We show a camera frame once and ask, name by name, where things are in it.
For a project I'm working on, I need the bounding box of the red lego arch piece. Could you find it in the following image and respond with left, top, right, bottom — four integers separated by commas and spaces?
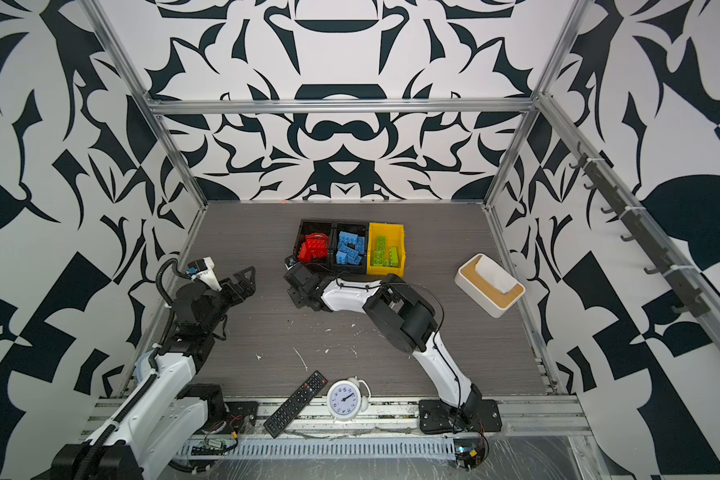
298, 233, 330, 263

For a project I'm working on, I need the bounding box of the green lego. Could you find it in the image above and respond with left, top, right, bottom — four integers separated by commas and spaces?
384, 247, 400, 268

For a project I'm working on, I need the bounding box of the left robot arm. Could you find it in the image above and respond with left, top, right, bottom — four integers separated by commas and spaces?
50, 257, 256, 479

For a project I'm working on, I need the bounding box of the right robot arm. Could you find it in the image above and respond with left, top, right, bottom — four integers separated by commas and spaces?
284, 256, 482, 430

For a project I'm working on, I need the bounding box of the left black storage bin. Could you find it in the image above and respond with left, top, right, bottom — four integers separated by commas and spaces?
293, 219, 337, 272

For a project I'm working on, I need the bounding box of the black storage bin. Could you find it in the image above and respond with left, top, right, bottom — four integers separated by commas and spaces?
293, 219, 337, 272
331, 222, 369, 274

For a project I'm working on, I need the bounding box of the middle black storage bin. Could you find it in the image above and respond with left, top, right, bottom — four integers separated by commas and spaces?
331, 222, 369, 274

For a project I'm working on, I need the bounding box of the yellow storage bin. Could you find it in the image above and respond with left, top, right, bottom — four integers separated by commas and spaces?
366, 222, 406, 277

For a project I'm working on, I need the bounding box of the black remote control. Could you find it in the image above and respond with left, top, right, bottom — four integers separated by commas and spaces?
264, 370, 327, 438

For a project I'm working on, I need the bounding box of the white alarm clock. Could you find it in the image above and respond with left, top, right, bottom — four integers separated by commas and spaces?
327, 377, 372, 422

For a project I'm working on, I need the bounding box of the white box wooden lid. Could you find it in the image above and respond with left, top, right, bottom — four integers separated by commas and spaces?
454, 253, 525, 318

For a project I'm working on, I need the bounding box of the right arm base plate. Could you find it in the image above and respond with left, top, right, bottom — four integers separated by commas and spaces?
418, 399, 503, 435

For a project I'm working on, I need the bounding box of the white cable duct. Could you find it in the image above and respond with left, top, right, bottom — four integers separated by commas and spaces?
176, 437, 456, 461

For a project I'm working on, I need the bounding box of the wall hook rail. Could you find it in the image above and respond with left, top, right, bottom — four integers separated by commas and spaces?
572, 152, 711, 318

